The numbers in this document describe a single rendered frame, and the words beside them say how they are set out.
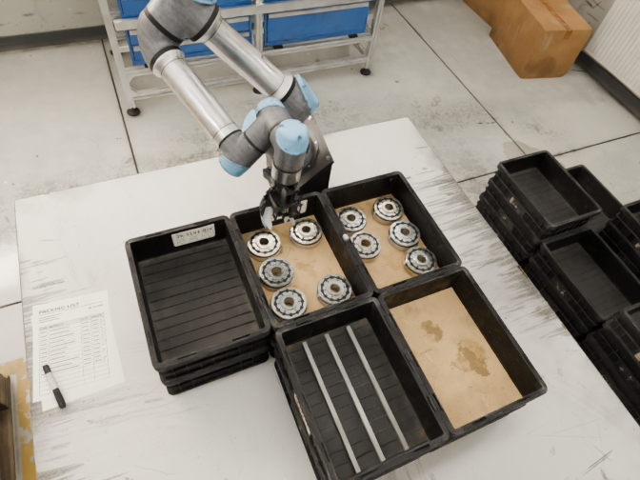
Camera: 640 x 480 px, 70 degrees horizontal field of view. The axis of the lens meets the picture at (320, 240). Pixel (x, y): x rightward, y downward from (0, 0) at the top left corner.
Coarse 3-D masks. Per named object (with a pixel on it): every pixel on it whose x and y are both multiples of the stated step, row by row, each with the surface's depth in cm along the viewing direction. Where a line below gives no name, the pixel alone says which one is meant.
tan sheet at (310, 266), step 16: (288, 224) 150; (288, 240) 147; (288, 256) 143; (304, 256) 144; (320, 256) 144; (256, 272) 139; (304, 272) 140; (320, 272) 141; (336, 272) 142; (304, 288) 137; (288, 304) 134; (320, 304) 135
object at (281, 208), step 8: (280, 184) 116; (296, 184) 117; (272, 192) 122; (280, 192) 120; (288, 192) 115; (296, 192) 117; (272, 200) 120; (280, 200) 120; (288, 200) 120; (296, 200) 122; (272, 208) 125; (280, 208) 119; (288, 208) 121; (296, 208) 122; (272, 216) 124
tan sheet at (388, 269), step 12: (360, 204) 158; (372, 204) 159; (372, 216) 156; (372, 228) 153; (384, 228) 154; (384, 240) 151; (420, 240) 152; (384, 252) 148; (396, 252) 148; (372, 264) 145; (384, 264) 145; (396, 264) 146; (372, 276) 142; (384, 276) 143; (396, 276) 143; (408, 276) 143
